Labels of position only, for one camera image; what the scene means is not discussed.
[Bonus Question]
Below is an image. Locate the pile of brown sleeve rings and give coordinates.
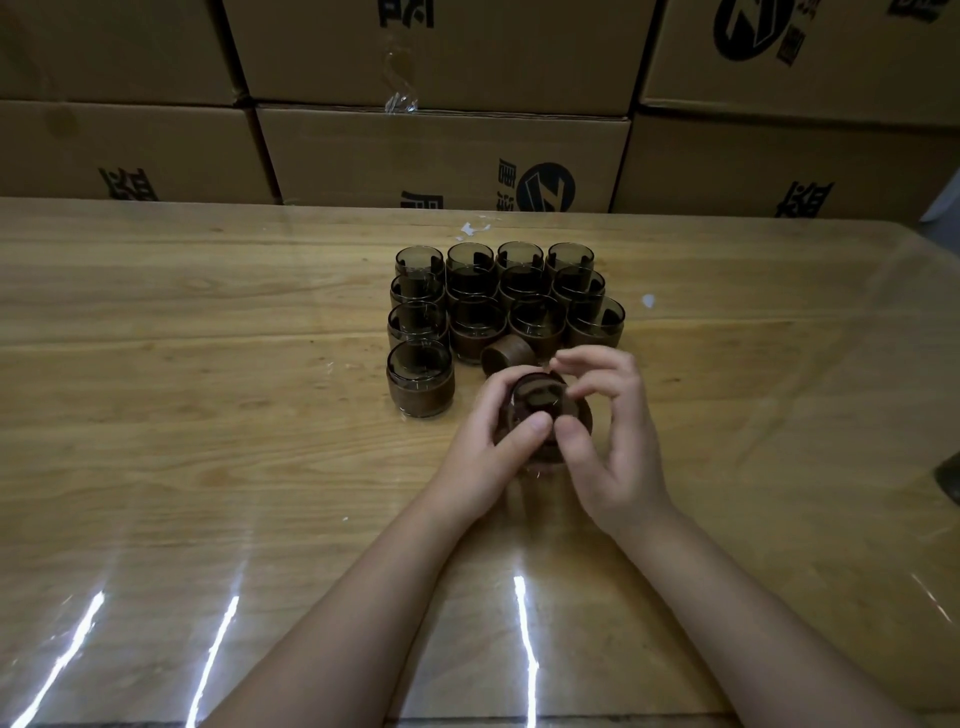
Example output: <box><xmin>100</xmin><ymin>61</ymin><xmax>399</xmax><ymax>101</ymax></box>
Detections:
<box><xmin>480</xmin><ymin>333</ymin><xmax>538</xmax><ymax>379</ymax></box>

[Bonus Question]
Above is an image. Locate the person's left forearm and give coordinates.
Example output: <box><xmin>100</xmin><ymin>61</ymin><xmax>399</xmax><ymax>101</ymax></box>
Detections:
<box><xmin>198</xmin><ymin>487</ymin><xmax>481</xmax><ymax>728</ymax></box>

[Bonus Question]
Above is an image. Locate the cluster of smoky glass cups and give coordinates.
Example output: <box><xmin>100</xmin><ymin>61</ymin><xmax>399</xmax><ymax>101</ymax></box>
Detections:
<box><xmin>933</xmin><ymin>449</ymin><xmax>960</xmax><ymax>505</ymax></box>

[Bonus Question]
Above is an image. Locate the smoky tinted glass cup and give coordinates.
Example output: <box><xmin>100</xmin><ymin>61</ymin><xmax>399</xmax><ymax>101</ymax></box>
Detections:
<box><xmin>508</xmin><ymin>293</ymin><xmax>569</xmax><ymax>360</ymax></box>
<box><xmin>545</xmin><ymin>241</ymin><xmax>596</xmax><ymax>273</ymax></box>
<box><xmin>385</xmin><ymin>339</ymin><xmax>457</xmax><ymax>420</ymax></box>
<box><xmin>446</xmin><ymin>241</ymin><xmax>498</xmax><ymax>273</ymax></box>
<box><xmin>395</xmin><ymin>245</ymin><xmax>447</xmax><ymax>279</ymax></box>
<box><xmin>498</xmin><ymin>264</ymin><xmax>554</xmax><ymax>298</ymax></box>
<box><xmin>506</xmin><ymin>371</ymin><xmax>595</xmax><ymax>468</ymax></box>
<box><xmin>496</xmin><ymin>240</ymin><xmax>546</xmax><ymax>271</ymax></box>
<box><xmin>551</xmin><ymin>266</ymin><xmax>607</xmax><ymax>303</ymax></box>
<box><xmin>389</xmin><ymin>272</ymin><xmax>448</xmax><ymax>307</ymax></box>
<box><xmin>566</xmin><ymin>295</ymin><xmax>628</xmax><ymax>351</ymax></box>
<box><xmin>446</xmin><ymin>266</ymin><xmax>502</xmax><ymax>300</ymax></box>
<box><xmin>386</xmin><ymin>301</ymin><xmax>452</xmax><ymax>348</ymax></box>
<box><xmin>449</xmin><ymin>294</ymin><xmax>510</xmax><ymax>367</ymax></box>

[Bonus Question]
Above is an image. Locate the person's right hand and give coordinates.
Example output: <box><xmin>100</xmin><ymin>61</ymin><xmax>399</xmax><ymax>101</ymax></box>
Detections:
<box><xmin>549</xmin><ymin>344</ymin><xmax>677</xmax><ymax>550</ymax></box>

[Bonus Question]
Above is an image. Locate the stack of brown cardboard boxes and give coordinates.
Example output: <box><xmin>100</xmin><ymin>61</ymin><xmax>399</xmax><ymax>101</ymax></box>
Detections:
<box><xmin>0</xmin><ymin>0</ymin><xmax>960</xmax><ymax>226</ymax></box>

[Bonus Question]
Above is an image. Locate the person's right forearm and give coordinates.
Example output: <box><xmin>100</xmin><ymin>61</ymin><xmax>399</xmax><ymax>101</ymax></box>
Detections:
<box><xmin>618</xmin><ymin>506</ymin><xmax>924</xmax><ymax>728</ymax></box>

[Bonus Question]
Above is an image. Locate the person's left hand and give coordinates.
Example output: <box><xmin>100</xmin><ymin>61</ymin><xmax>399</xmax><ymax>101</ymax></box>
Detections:
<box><xmin>431</xmin><ymin>365</ymin><xmax>556</xmax><ymax>528</ymax></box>

